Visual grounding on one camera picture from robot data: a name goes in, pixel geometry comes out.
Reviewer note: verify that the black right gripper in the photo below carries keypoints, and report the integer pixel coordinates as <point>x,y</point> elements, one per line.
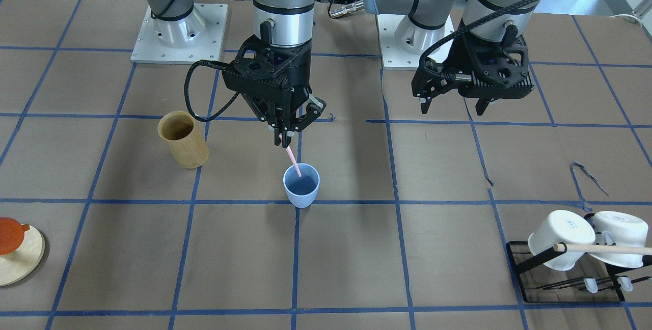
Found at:
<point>299,71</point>

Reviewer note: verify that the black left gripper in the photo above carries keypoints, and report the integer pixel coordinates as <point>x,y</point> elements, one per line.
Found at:
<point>462,60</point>

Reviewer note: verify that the light blue plastic cup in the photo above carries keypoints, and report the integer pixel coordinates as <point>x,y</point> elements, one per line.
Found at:
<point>301,190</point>

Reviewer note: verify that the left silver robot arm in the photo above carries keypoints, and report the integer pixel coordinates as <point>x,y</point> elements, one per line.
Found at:
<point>485,19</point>

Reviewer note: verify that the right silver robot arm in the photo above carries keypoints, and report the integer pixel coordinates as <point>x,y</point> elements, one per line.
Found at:
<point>282,23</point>

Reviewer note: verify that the bamboo cylinder holder cup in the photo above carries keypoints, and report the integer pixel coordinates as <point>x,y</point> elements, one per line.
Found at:
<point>182,134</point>

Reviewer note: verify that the wooden rack rod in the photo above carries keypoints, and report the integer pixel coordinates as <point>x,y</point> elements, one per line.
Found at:
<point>593,248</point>

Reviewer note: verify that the white mug outer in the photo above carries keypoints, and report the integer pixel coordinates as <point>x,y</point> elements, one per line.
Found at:
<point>625,230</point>

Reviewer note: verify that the orange mug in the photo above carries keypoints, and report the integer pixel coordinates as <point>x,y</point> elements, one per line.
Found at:
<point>12,235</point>

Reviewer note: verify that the wooden mug tree stand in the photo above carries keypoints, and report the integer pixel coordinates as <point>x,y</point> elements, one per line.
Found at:
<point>20,263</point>

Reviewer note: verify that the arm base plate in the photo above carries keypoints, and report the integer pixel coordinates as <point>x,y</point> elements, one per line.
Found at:
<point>392,45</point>
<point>199,36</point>

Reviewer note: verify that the black wire mug rack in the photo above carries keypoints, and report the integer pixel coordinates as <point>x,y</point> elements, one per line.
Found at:
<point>553,277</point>

